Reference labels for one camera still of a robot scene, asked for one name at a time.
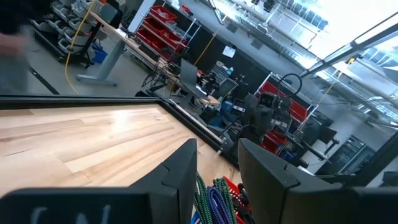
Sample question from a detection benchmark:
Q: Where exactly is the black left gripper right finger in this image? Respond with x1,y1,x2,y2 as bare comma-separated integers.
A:
238,138,343,224

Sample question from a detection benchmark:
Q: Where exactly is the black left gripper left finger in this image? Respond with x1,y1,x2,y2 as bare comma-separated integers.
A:
129,138,198,224

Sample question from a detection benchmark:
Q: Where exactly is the thick black cable red strap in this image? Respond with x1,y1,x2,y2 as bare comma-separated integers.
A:
234,182,256,224

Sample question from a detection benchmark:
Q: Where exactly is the blue braided USB cable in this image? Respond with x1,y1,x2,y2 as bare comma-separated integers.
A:
205,185,233,224

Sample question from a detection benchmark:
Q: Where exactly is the red plastic basket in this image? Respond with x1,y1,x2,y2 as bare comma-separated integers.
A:
222,175,253,224

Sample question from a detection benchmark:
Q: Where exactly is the red bin storage shelf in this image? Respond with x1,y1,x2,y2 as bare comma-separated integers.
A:
257,81,312,155
135,4,191,62

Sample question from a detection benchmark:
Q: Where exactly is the grey metal desk leg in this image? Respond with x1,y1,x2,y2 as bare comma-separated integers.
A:
76,39,126,87

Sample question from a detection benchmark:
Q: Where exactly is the blue plastic bin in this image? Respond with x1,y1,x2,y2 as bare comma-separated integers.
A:
91,42,109,65

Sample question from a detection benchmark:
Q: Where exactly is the grey bin storage shelf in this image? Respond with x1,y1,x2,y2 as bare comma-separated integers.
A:
30,0,96,68

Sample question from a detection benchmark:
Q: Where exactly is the person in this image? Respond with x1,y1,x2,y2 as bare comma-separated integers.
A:
0,0,52,96

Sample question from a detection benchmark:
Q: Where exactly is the yellow floor cable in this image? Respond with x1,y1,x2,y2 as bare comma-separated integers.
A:
63,0,98,96

